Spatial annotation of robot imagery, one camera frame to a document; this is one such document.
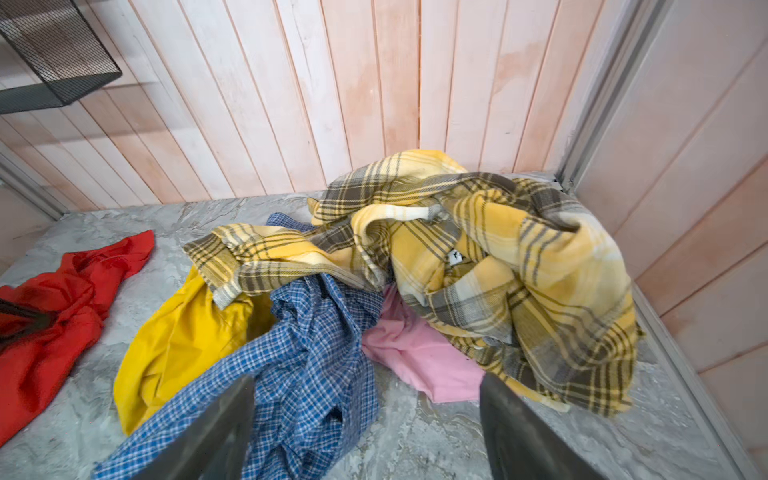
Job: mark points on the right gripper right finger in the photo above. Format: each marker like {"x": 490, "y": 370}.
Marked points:
{"x": 519, "y": 444}

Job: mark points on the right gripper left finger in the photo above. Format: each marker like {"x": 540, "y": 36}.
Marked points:
{"x": 214, "y": 446}

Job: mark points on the red cloth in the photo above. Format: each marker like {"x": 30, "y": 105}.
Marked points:
{"x": 77, "y": 297}

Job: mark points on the blue checked cloth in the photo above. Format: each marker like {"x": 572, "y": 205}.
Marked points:
{"x": 314, "y": 389}

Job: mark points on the plain yellow cloth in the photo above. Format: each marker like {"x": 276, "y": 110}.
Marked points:
{"x": 187, "y": 335}

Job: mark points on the pink cloth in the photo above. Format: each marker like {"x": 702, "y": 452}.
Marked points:
{"x": 419, "y": 355}

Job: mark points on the yellow plaid cloth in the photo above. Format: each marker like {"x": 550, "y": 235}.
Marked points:
{"x": 517, "y": 275}

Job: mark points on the black wire mesh basket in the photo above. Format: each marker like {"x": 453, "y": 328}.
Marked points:
{"x": 56, "y": 42}

